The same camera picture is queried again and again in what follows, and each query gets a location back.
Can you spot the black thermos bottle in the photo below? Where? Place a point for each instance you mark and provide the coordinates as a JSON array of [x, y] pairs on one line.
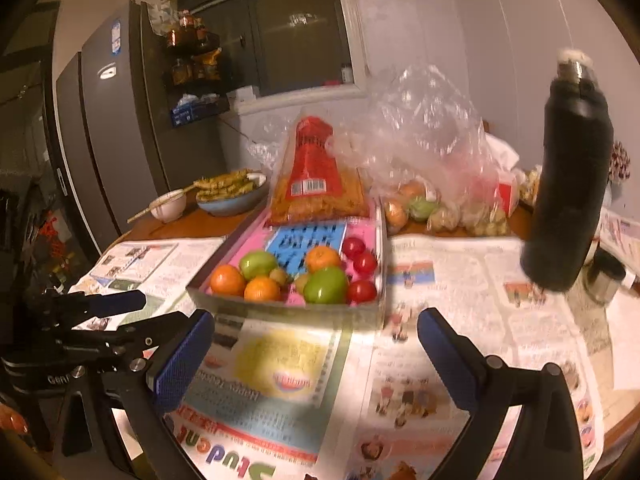
[[578, 143]]

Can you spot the clear bag behind snacks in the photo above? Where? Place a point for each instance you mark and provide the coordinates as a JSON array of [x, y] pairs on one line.
[[267, 141]]

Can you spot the wooden chopsticks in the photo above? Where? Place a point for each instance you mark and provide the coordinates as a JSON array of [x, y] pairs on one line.
[[145, 211]]

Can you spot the large green fruit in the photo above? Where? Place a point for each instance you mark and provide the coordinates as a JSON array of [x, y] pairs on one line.
[[327, 286]]

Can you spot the grey refrigerator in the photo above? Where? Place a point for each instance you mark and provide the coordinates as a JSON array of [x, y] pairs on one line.
[[106, 126]]

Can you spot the small white bowl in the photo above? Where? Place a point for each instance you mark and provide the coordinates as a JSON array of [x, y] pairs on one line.
[[169, 207]]

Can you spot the clear plastic fruit bag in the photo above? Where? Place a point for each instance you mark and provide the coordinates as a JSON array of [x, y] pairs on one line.
[[421, 150]]

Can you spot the grey cardboard tray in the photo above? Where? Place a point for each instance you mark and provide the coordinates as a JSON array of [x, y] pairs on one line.
[[293, 308]]

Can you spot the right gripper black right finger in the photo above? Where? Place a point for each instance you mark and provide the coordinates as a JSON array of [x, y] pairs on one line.
[[545, 443]]

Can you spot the small green kumquat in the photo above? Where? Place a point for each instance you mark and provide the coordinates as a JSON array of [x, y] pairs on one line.
[[280, 276]]

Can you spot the dark shelf with jars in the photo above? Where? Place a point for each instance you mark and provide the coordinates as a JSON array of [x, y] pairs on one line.
[[196, 78]]

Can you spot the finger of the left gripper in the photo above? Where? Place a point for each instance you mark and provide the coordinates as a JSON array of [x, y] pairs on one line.
[[82, 306], [165, 333]]

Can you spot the red snack bag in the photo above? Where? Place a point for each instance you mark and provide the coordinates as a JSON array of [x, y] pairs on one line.
[[312, 185]]

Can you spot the newspaper on table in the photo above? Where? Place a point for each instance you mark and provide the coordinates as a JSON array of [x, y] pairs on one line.
[[285, 401]]

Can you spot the pink workbook in tray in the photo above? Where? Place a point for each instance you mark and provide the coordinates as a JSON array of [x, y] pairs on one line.
[[290, 244]]

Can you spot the red tomato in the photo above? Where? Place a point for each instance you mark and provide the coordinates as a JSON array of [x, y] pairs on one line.
[[365, 264], [361, 291], [352, 247]]

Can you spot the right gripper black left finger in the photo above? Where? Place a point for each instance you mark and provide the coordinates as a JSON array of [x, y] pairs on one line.
[[87, 442]]

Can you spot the orange tangerine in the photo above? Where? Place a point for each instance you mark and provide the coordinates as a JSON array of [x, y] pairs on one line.
[[262, 289], [322, 257], [227, 280]]

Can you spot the blue bowl with pancakes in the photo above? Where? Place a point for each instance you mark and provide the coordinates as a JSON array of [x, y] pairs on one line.
[[230, 194]]

